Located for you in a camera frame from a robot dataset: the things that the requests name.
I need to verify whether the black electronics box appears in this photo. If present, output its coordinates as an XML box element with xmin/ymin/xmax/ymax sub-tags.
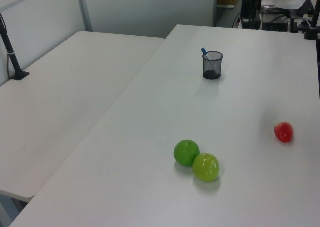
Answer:
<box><xmin>261</xmin><ymin>20</ymin><xmax>292</xmax><ymax>33</ymax></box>

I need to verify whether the black pole with flat base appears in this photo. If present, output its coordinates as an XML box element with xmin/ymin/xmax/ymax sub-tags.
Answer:
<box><xmin>0</xmin><ymin>11</ymin><xmax>31</xmax><ymax>81</ymax></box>

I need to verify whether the dark green apple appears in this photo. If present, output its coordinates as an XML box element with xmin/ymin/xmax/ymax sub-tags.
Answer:
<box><xmin>173</xmin><ymin>139</ymin><xmax>201</xmax><ymax>168</ymax></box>

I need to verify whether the white side table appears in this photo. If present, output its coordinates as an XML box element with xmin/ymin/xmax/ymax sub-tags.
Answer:
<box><xmin>0</xmin><ymin>31</ymin><xmax>166</xmax><ymax>203</ymax></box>

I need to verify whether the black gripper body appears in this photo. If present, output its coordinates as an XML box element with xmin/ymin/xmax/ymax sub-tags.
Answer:
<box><xmin>240</xmin><ymin>0</ymin><xmax>264</xmax><ymax>20</ymax></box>

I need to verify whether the red toy strawberry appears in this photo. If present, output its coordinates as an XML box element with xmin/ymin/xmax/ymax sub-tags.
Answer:
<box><xmin>273</xmin><ymin>121</ymin><xmax>294</xmax><ymax>144</ymax></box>

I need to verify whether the yellow-green apple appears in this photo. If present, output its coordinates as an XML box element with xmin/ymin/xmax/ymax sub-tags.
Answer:
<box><xmin>192</xmin><ymin>153</ymin><xmax>221</xmax><ymax>183</ymax></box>

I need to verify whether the black mesh pen cup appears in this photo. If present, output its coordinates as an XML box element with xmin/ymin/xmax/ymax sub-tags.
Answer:
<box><xmin>202</xmin><ymin>51</ymin><xmax>224</xmax><ymax>80</ymax></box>

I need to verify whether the blue and white marker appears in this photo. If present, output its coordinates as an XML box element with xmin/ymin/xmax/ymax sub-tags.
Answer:
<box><xmin>200</xmin><ymin>47</ymin><xmax>215</xmax><ymax>72</ymax></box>

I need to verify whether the black camera stand with clamp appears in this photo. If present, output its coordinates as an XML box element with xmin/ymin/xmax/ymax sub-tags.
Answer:
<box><xmin>303</xmin><ymin>0</ymin><xmax>320</xmax><ymax>41</ymax></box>

